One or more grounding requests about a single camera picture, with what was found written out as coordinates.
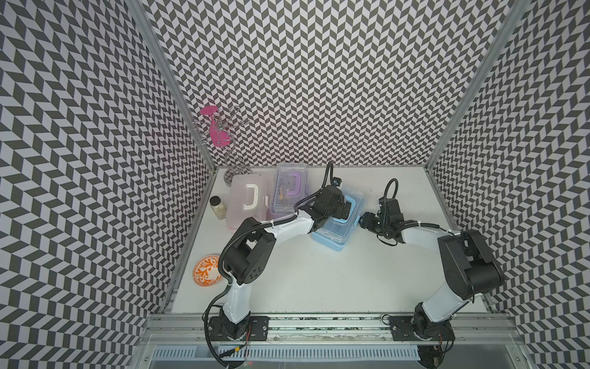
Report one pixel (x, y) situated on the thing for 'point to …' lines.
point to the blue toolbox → (336, 233)
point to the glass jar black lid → (218, 207)
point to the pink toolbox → (246, 198)
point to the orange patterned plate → (206, 270)
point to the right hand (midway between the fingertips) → (362, 224)
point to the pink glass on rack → (220, 136)
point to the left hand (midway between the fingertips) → (339, 202)
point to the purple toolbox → (290, 187)
